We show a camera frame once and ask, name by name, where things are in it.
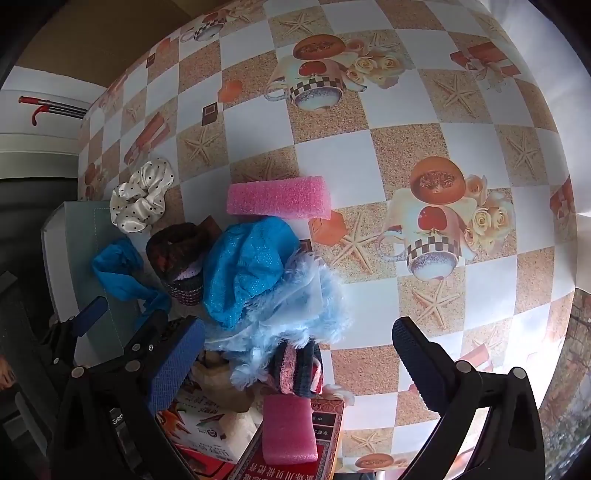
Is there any red cardboard box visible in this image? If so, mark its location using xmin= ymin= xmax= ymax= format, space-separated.
xmin=157 ymin=394 xmax=347 ymax=480

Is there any pink and dark striped sock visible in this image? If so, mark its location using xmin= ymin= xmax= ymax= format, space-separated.
xmin=268 ymin=339 xmax=326 ymax=398

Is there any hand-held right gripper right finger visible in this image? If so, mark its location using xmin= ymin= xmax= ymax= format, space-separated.
xmin=392 ymin=316 xmax=548 ymax=480

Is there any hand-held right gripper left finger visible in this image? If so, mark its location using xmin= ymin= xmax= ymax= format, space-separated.
xmin=48 ymin=310 xmax=206 ymax=480

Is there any light blue fluffy cloth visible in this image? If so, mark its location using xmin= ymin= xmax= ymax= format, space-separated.
xmin=203 ymin=251 xmax=354 ymax=393

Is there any red-handled mop pole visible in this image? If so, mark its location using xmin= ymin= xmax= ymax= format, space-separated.
xmin=18 ymin=95 xmax=88 ymax=126

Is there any beige sock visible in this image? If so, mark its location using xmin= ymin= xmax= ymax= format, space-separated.
xmin=187 ymin=351 xmax=259 ymax=414

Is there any pink foam sponge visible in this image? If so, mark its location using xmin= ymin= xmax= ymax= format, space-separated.
xmin=262 ymin=394 xmax=319 ymax=466
xmin=226 ymin=175 xmax=332 ymax=221

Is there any checkered printed tablecloth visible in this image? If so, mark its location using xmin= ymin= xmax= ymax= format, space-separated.
xmin=76 ymin=0 xmax=578 ymax=480

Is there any white cardboard box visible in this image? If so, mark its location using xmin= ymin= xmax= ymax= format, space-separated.
xmin=41 ymin=199 xmax=153 ymax=370

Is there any floral tissue pack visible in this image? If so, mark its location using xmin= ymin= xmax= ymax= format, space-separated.
xmin=154 ymin=388 xmax=264 ymax=464

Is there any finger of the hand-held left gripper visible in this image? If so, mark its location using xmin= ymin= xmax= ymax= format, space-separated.
xmin=44 ymin=296 xmax=108 ymax=370

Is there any white polka dot scrunchie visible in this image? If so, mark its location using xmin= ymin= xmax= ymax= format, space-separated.
xmin=109 ymin=157 xmax=176 ymax=234

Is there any dark brown knit hat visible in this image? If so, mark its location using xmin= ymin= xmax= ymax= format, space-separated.
xmin=146 ymin=217 xmax=222 ymax=306

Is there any blue sequined cloth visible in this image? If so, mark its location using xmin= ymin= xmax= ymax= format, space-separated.
xmin=202 ymin=217 xmax=303 ymax=329

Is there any dark blue satin scrunchie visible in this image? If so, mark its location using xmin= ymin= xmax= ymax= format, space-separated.
xmin=91 ymin=237 xmax=171 ymax=330

